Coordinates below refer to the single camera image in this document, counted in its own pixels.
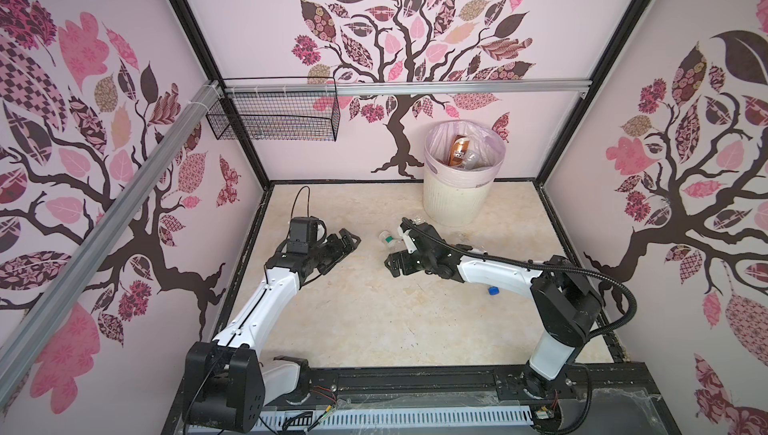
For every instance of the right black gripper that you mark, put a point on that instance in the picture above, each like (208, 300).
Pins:
(394, 267)

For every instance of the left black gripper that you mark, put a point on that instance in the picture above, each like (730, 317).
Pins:
(339, 250)

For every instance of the brown coffee bottle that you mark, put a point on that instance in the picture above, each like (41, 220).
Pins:
(459, 150)

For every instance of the clear bottle green label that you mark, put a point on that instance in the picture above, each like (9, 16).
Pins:
(391, 241)

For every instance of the clear bottle red cap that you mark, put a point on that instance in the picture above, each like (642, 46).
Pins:
(473, 161)

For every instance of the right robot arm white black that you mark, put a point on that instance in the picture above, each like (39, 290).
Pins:
(565, 300)

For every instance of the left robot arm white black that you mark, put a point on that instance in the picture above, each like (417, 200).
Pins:
(252, 327)

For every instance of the white bin with purple liner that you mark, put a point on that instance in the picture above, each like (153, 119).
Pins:
(453, 196)

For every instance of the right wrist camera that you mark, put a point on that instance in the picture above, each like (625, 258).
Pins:
(404, 229)

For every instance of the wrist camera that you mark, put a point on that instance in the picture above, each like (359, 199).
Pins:
(404, 229)
(304, 234)

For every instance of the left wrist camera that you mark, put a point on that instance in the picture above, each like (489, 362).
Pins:
(304, 234)

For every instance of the black wire basket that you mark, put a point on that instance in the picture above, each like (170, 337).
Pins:
(291, 108)

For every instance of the white slotted cable duct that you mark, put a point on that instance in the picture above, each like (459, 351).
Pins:
(358, 420)

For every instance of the aluminium rail back wall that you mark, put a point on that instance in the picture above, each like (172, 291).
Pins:
(411, 88)

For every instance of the black base frame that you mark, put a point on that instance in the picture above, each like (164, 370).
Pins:
(501, 382)

